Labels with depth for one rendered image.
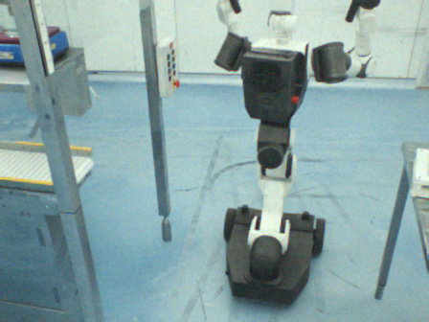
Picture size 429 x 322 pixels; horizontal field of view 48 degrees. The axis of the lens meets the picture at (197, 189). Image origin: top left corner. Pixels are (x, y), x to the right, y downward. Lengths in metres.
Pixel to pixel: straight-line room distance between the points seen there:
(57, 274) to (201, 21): 3.60
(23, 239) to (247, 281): 1.09
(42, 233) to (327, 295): 1.50
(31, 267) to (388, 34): 4.10
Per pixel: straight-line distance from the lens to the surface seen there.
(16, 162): 2.11
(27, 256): 2.22
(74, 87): 1.85
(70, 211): 1.77
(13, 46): 1.74
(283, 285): 2.49
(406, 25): 5.29
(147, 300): 2.66
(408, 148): 2.23
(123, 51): 5.52
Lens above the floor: 1.89
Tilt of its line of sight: 33 degrees down
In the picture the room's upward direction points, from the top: 2 degrees counter-clockwise
